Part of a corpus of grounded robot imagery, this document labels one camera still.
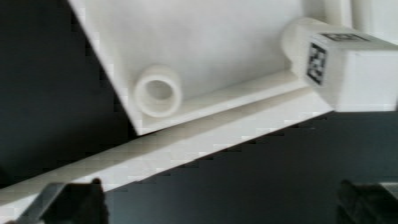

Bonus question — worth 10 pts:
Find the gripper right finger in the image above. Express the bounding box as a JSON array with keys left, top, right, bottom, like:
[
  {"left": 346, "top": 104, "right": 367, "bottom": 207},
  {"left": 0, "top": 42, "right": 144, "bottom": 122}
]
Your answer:
[{"left": 335, "top": 180, "right": 398, "bottom": 224}]

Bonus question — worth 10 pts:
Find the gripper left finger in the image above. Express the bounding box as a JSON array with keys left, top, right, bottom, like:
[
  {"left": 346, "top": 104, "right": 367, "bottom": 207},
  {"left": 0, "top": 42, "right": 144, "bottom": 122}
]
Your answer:
[{"left": 14, "top": 178, "right": 108, "bottom": 224}]

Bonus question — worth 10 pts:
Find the white square tabletop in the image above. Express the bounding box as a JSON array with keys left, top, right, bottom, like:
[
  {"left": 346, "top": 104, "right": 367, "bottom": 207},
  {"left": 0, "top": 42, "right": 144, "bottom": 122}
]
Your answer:
[{"left": 65, "top": 0, "right": 357, "bottom": 137}]

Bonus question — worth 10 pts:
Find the white U-shaped obstacle fence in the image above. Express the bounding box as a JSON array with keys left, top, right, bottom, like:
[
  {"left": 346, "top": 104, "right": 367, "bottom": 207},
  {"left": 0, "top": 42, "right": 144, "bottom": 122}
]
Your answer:
[{"left": 0, "top": 0, "right": 398, "bottom": 224}]

